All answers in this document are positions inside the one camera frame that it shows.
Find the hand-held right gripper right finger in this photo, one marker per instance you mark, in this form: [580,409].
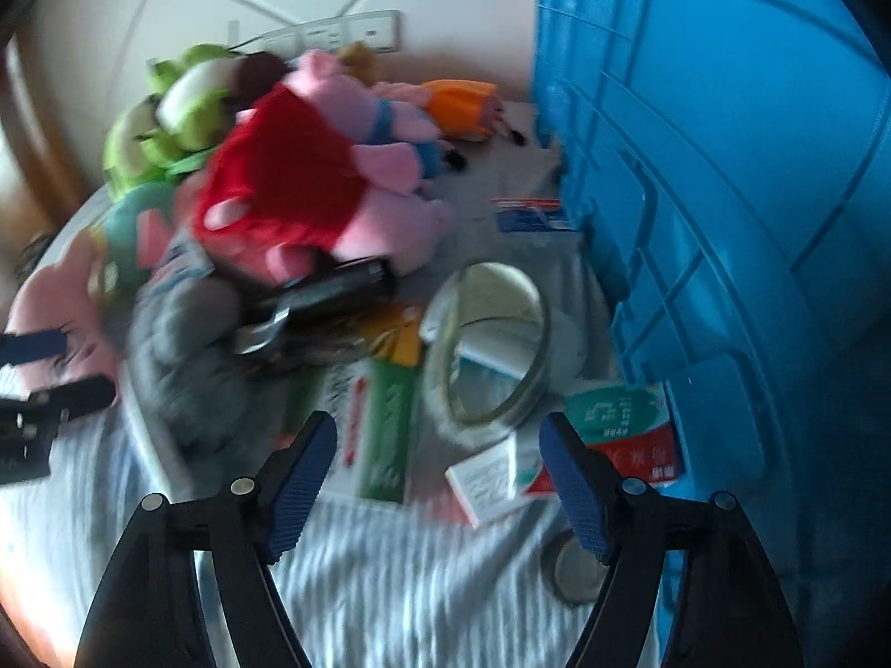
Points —
[574,487]

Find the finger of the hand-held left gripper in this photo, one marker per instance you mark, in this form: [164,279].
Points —
[31,346]
[69,396]

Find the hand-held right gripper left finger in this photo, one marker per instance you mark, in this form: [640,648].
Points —
[299,487]

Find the pink plush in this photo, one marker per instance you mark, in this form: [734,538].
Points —
[56,292]

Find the small white box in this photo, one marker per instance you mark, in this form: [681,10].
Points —
[487,483]

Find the blue plastic storage crate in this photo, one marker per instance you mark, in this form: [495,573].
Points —
[731,188]

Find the green white red box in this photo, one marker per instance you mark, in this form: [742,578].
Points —
[619,431]

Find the small black tape roll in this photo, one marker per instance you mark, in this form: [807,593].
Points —
[548,563]

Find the dark cloth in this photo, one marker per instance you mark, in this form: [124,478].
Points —
[29,257]

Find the green medicine box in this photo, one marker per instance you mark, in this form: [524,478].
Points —
[386,424]

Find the grey cloth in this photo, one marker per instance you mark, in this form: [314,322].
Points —
[188,341]

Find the clear tape roll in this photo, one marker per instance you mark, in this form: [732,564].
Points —
[438,390]

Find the yellow orange packet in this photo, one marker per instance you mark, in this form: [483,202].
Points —
[397,334]

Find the black flashlight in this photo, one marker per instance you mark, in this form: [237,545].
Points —
[334,289]

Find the green frog plush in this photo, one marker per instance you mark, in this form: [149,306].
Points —
[139,146]

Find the blue red white box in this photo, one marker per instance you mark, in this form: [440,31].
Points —
[529,217]

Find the pig plush in red dress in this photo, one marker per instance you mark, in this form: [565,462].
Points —
[278,167]

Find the dark brown plush toy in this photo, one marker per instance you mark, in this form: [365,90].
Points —
[261,73]

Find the pig plush in blue shirt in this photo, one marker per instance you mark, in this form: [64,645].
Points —
[334,94]

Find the pig plush in orange dress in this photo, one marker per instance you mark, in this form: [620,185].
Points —
[456,101]

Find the striped shirt plush doll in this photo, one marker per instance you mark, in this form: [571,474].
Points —
[358,59]

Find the curved wooden wall frame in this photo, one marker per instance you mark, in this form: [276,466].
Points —
[28,153]

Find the white wall socket panel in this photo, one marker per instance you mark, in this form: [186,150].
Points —
[369,31]

